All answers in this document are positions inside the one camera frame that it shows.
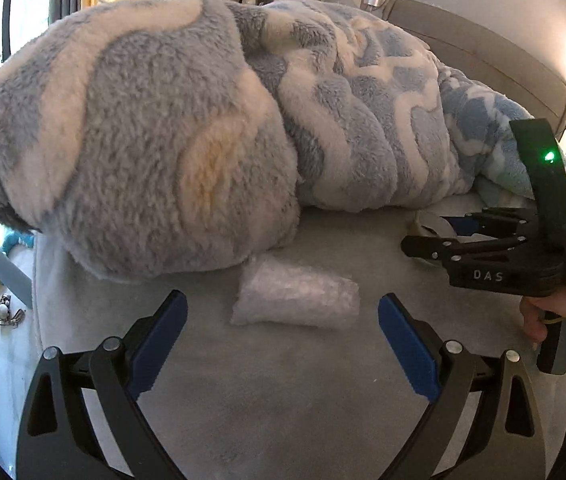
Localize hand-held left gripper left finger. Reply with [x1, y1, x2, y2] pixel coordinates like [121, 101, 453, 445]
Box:
[15, 289, 189, 480]

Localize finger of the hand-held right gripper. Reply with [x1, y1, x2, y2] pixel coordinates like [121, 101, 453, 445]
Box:
[444, 207, 540, 237]
[400, 232, 535, 272]

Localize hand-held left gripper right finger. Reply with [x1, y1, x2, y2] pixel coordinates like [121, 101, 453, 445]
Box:
[378, 293, 546, 480]

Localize brown tape roll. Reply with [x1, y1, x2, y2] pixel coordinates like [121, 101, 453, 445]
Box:
[408, 209, 464, 267]

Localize clear bubble wrap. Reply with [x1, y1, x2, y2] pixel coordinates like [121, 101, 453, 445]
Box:
[230, 255, 361, 330]

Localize metal keys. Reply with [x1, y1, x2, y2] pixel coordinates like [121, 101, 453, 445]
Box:
[0, 295, 28, 331]

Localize grey bed headboard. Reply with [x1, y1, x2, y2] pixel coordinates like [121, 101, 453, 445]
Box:
[385, 0, 566, 136]

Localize light blue toy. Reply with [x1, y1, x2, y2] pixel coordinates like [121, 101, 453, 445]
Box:
[3, 227, 36, 254]

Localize blue grey fleece blanket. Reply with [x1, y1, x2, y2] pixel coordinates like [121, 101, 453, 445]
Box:
[0, 0, 566, 281]

